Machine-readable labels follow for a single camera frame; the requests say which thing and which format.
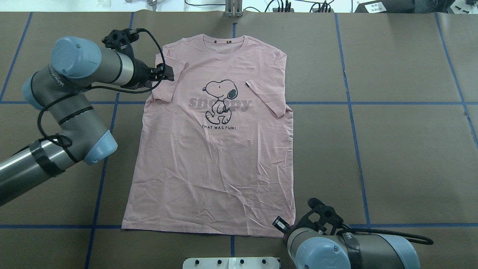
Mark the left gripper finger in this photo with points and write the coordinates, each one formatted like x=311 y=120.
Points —
x=162 y=72
x=148 y=87

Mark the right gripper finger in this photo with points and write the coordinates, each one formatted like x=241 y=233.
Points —
x=281 y=225

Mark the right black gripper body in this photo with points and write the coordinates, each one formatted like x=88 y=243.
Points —
x=280 y=224

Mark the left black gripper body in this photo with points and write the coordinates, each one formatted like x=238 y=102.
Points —
x=141 y=74

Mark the pink Snoopy t-shirt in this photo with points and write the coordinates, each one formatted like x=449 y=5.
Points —
x=216 y=146

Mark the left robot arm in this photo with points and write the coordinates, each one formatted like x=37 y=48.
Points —
x=71 y=130

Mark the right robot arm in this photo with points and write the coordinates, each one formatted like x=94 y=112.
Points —
x=311 y=248

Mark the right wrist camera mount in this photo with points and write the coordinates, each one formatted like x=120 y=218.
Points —
x=321 y=218

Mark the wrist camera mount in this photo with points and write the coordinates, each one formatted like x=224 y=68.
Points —
x=321 y=218
x=121 y=40

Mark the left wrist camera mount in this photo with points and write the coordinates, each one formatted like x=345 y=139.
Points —
x=121 y=40

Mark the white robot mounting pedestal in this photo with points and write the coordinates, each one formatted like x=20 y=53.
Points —
x=232 y=263

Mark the aluminium frame post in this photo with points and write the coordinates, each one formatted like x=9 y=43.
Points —
x=233 y=8

